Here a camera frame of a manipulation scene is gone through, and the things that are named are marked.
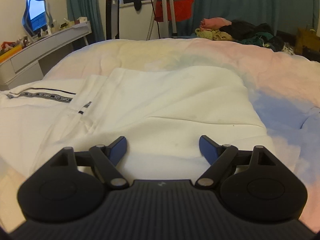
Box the pile of mixed clothes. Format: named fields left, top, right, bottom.
left=195, top=17, right=294, bottom=55

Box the white dressing table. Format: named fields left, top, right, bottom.
left=1, top=21, right=92, bottom=90

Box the orange tray of toiletries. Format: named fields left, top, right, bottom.
left=0, top=38, right=27, bottom=63

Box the brown cardboard box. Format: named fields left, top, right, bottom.
left=294, top=28, right=319, bottom=55

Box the red cloth on stand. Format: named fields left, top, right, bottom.
left=155, top=0, right=194, bottom=22

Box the wavy lit mirror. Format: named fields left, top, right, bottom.
left=22, top=0, right=53, bottom=38

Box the teal curtain left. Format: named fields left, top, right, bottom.
left=67, top=0, right=104, bottom=42

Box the teal curtain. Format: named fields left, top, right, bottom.
left=177, top=0, right=319, bottom=36
left=67, top=0, right=104, bottom=42

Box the teal curtain right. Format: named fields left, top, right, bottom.
left=177, top=0, right=319, bottom=36

